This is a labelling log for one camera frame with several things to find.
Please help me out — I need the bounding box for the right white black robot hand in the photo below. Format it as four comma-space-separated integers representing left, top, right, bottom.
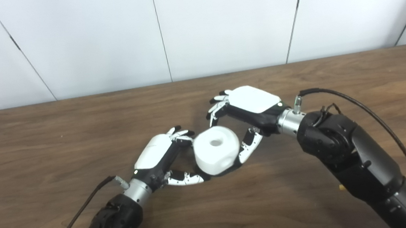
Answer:
203, 82, 291, 168

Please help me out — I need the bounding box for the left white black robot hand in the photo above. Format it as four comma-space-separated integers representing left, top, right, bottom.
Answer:
128, 123, 211, 193

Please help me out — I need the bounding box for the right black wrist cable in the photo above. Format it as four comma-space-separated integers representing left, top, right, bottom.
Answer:
291, 78, 406, 228

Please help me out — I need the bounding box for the round white plastic piece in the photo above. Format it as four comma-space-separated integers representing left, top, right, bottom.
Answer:
191, 124, 243, 178

